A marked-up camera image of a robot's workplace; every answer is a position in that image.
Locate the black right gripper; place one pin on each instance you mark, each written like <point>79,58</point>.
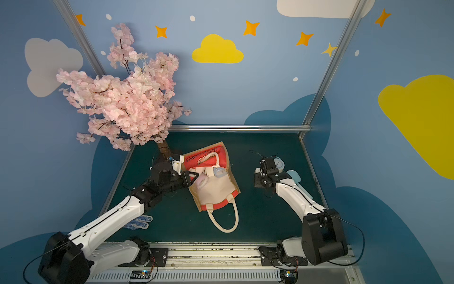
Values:
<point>260,179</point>

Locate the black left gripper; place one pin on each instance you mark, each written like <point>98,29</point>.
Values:
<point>184,179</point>

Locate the blue twin-bell alarm clock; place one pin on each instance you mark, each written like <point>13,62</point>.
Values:
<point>279,163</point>

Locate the red burlap canvas bag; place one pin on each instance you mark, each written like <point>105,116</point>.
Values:
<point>219,192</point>

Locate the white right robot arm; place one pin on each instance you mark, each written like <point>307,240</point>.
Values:
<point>323,237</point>

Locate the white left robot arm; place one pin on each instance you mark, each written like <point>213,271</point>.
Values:
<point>73,258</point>

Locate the pink round alarm clock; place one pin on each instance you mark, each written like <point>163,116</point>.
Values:
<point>201,181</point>

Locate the light blue plastic spoon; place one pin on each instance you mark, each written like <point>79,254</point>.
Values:
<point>296,177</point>

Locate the blue dotted work glove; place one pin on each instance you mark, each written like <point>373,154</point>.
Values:
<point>142,222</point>

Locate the pink cherry blossom tree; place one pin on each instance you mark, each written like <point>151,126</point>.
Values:
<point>131,111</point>

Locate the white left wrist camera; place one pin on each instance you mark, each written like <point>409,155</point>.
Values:
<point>177,162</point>

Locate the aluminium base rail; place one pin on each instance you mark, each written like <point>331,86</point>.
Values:
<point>199,263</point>

